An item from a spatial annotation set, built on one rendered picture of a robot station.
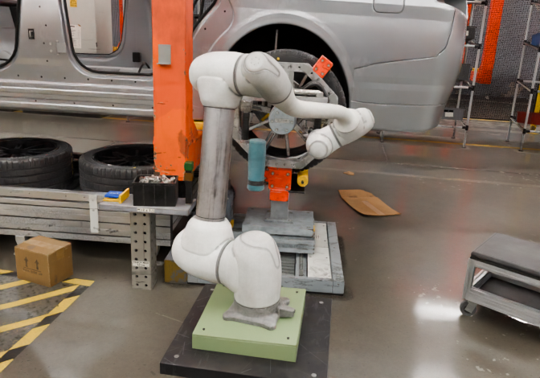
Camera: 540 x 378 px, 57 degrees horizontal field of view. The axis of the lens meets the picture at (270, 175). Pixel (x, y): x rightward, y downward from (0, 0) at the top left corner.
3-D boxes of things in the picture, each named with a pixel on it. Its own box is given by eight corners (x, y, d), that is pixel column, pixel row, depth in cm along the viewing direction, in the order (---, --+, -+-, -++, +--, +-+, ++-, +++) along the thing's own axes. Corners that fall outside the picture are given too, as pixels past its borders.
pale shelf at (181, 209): (196, 204, 249) (196, 198, 248) (188, 215, 233) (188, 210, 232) (112, 199, 251) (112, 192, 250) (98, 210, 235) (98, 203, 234)
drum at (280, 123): (296, 129, 262) (298, 102, 259) (295, 137, 242) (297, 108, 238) (269, 127, 263) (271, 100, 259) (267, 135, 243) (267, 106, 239)
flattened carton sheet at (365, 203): (369, 192, 421) (369, 189, 420) (400, 215, 369) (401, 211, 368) (335, 193, 413) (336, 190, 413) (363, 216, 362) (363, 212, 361)
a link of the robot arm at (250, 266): (267, 314, 155) (267, 251, 148) (218, 298, 163) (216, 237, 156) (289, 290, 169) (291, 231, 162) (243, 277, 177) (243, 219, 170)
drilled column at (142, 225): (157, 280, 258) (155, 203, 247) (151, 289, 249) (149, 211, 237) (138, 279, 259) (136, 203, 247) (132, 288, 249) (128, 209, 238)
